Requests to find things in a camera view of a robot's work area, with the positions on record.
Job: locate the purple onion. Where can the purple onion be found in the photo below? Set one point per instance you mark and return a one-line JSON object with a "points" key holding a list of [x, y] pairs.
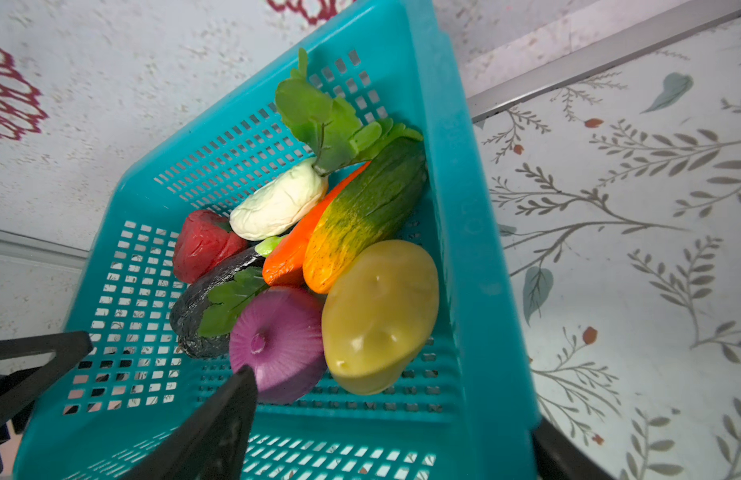
{"points": [[279, 336]]}

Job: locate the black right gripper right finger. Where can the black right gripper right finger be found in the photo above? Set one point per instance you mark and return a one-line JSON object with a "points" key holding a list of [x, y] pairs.
{"points": [[557, 458]]}

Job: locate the dark eggplant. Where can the dark eggplant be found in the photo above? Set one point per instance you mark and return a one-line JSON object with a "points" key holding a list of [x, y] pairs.
{"points": [[186, 315]]}

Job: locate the green yellow cucumber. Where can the green yellow cucumber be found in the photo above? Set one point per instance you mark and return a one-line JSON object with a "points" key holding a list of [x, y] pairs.
{"points": [[372, 208]]}

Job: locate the white radish with leaves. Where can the white radish with leaves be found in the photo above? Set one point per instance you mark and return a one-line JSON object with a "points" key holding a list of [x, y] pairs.
{"points": [[337, 137]]}

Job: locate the orange carrot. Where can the orange carrot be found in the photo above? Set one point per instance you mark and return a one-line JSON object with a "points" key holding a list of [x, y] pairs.
{"points": [[284, 266]]}

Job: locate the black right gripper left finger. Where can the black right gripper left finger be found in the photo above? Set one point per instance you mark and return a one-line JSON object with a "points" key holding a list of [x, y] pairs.
{"points": [[212, 443]]}

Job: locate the yellow green potato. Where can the yellow green potato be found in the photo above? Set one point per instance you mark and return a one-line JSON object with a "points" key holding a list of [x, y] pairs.
{"points": [[379, 315]]}

